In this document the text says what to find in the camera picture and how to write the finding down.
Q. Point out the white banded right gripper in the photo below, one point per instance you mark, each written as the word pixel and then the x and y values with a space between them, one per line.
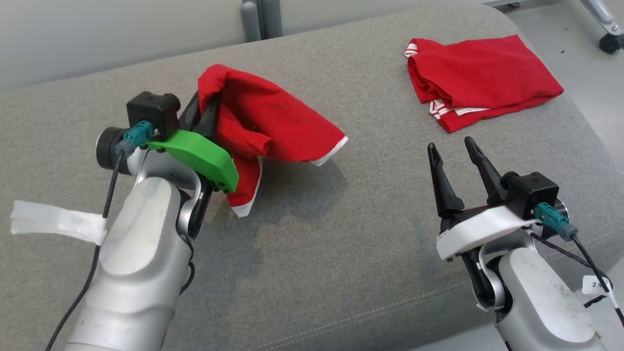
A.
pixel 477 231

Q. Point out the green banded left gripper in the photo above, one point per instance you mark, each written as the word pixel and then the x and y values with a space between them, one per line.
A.
pixel 204 156

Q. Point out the red shorts with white trim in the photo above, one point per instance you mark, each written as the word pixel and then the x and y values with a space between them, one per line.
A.
pixel 263 117

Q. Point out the red jersey with white sleeves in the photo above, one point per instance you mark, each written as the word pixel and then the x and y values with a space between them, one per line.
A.
pixel 482 73

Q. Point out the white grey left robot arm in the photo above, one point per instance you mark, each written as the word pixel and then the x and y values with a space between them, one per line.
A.
pixel 136 253

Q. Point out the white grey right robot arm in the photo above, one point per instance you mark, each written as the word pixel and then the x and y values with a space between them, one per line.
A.
pixel 536 297

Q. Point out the grey fabric sofa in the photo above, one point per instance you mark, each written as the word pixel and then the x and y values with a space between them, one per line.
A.
pixel 341 234

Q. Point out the small white paper label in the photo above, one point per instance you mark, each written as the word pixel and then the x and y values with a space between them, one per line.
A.
pixel 596 284

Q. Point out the white tape strip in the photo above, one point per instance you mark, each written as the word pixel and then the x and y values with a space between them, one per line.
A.
pixel 58 222

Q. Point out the grey stand leg with caster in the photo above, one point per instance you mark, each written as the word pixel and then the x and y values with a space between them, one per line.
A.
pixel 609 29

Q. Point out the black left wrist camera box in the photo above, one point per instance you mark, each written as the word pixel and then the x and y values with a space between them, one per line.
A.
pixel 153 112

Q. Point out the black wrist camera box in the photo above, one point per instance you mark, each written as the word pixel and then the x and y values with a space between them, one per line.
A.
pixel 153 112
pixel 534 190

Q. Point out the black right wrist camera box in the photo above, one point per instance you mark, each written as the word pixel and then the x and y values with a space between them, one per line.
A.
pixel 534 190

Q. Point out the grey metal partition post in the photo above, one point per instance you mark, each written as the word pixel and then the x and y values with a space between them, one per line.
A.
pixel 261 19

